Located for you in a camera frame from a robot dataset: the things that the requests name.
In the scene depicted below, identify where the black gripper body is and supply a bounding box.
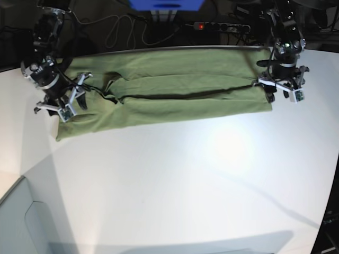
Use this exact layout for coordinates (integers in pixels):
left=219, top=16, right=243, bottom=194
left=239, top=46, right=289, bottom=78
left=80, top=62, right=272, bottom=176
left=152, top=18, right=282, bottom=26
left=42, top=76, right=73, bottom=106
left=271, top=62, right=296, bottom=81

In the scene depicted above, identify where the green T-shirt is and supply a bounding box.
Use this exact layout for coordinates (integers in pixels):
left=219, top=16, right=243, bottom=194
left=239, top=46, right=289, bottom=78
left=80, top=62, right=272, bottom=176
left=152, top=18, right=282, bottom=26
left=56, top=48, right=272, bottom=141

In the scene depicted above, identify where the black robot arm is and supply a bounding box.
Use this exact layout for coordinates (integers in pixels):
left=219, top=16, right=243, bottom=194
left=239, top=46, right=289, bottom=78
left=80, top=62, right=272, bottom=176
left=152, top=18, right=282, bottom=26
left=21, top=1, right=306, bottom=122
left=38, top=1, right=308, bottom=112

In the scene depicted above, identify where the black power strip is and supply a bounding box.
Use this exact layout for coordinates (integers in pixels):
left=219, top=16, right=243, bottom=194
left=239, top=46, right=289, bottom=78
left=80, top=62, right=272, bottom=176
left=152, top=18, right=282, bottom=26
left=193, top=22, right=251, bottom=34

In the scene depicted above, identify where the grey plastic bin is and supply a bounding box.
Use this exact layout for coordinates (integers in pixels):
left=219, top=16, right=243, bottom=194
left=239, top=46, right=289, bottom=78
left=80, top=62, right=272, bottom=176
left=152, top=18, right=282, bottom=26
left=1, top=177, right=79, bottom=253

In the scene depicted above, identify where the blue box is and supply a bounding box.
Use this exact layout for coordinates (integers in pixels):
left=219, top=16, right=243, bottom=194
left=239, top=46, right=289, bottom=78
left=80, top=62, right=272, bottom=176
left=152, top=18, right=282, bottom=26
left=129, top=0, right=204, bottom=11

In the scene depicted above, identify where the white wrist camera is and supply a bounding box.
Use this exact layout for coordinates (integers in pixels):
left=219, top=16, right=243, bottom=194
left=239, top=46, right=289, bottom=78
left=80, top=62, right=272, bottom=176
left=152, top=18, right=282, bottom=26
left=34, top=72, right=93, bottom=123
left=253, top=66, right=309, bottom=103

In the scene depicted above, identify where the yellow-green cable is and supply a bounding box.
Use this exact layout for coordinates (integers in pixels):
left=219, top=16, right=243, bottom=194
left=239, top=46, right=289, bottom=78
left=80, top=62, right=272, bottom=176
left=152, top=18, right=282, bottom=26
left=87, top=14, right=181, bottom=48

